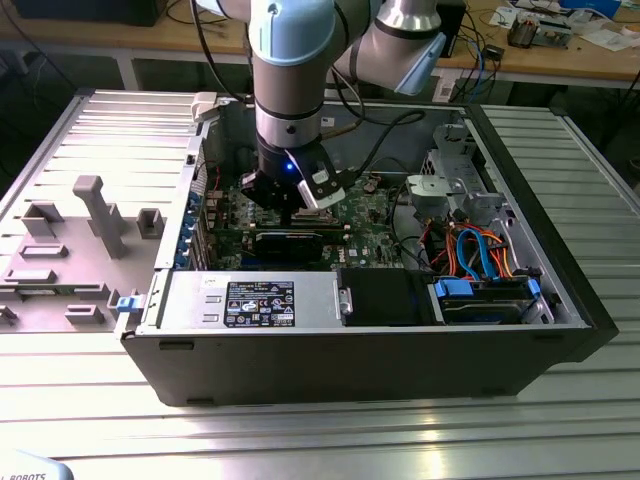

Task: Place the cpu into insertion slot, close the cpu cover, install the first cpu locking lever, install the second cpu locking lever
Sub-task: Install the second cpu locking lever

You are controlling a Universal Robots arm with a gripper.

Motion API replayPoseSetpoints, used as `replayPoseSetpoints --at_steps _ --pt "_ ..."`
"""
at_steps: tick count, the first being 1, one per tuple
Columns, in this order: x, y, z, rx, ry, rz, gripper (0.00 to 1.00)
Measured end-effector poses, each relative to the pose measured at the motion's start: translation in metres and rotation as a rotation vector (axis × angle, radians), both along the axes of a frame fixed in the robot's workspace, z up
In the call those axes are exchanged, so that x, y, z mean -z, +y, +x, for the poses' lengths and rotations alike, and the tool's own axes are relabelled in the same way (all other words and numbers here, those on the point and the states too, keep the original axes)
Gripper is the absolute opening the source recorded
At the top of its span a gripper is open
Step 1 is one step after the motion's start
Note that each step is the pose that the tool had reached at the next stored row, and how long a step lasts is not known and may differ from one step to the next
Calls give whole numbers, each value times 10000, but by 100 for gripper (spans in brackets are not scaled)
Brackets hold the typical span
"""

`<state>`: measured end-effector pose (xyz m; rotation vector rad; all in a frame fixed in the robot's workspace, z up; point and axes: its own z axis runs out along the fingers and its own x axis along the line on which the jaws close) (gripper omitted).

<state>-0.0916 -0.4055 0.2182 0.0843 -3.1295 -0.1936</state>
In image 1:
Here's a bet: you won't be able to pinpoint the green motherboard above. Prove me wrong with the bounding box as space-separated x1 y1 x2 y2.
199 169 404 274

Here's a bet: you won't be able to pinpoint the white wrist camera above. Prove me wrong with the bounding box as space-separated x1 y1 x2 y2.
296 159 357 211

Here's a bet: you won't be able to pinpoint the black RAM slot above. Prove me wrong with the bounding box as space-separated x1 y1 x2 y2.
255 227 350 236
255 221 350 230

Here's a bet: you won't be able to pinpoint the silver metal drive cage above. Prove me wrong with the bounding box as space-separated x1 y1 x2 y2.
403 122 507 226

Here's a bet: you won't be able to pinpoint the white papers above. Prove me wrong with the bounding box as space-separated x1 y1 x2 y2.
579 27 637 52

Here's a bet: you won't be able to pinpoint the white labelled box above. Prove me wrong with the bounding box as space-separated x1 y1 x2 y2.
433 78 457 104

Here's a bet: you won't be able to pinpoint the metal socket cover frame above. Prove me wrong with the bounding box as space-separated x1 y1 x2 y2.
292 202 335 222

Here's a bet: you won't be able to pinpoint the beige plastic case latch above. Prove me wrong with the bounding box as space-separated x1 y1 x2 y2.
191 91 222 124

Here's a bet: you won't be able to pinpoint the blue flat data cable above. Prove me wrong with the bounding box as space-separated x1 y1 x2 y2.
455 225 497 281

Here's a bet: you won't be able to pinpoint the white paper sheet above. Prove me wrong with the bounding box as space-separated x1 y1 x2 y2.
488 5 519 29

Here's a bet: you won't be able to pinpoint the thin red fan wire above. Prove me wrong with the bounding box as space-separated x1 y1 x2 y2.
195 160 225 196

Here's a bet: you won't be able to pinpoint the grey metal box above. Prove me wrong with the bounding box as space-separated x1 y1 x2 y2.
537 18 575 51

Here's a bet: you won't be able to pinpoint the wooden desk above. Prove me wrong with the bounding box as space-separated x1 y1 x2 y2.
0 0 640 92

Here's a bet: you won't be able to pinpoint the black plastic drive box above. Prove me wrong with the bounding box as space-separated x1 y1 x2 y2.
335 266 434 329

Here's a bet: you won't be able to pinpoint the black cable loop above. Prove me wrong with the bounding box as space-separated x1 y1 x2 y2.
390 184 431 274

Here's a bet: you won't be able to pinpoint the grey parts rack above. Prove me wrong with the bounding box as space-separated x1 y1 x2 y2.
0 174 167 336

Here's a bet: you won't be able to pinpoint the CPU socket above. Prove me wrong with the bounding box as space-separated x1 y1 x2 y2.
289 202 336 224

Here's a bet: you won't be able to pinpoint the black silver PC case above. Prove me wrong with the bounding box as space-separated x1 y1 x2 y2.
119 88 620 409

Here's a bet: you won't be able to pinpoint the black monitor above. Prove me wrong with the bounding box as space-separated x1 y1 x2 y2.
9 0 162 29

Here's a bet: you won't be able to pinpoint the blue disk carrier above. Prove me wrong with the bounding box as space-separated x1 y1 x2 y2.
433 277 544 324

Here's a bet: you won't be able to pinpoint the black graphics card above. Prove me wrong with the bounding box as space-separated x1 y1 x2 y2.
253 230 325 263

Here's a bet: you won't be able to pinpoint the blue box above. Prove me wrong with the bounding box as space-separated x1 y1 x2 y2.
558 0 622 17

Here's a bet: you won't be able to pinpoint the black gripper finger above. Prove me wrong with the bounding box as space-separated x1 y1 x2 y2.
285 184 314 229
239 171 289 229

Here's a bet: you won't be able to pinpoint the silver power supply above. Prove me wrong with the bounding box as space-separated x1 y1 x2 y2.
158 269 347 334

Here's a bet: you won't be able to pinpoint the hard disk drive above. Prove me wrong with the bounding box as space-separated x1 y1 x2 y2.
439 295 534 325

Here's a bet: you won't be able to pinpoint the metal CPU cooler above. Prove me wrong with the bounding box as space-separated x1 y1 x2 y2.
506 13 540 50

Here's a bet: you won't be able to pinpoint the blue plastic clip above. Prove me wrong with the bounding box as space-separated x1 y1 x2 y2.
115 293 145 316

